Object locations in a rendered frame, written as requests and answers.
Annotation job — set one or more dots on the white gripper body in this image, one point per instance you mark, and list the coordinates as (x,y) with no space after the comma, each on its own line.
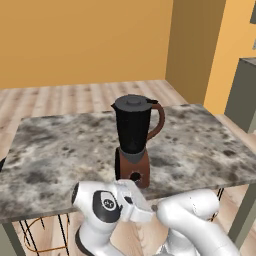
(137,203)

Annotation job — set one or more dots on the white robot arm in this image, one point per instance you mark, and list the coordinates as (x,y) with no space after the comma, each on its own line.
(196,213)

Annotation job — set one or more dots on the brown and black blender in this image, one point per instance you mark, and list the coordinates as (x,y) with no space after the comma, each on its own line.
(134,140)

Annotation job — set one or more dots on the grey table leg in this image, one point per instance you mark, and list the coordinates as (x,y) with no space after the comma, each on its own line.
(246,213)
(8,240)

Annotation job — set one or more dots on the grey cupboard run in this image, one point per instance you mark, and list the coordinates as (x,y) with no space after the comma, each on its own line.
(241,94)

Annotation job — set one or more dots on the grey wall cupboard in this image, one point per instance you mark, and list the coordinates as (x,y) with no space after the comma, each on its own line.
(253,16)

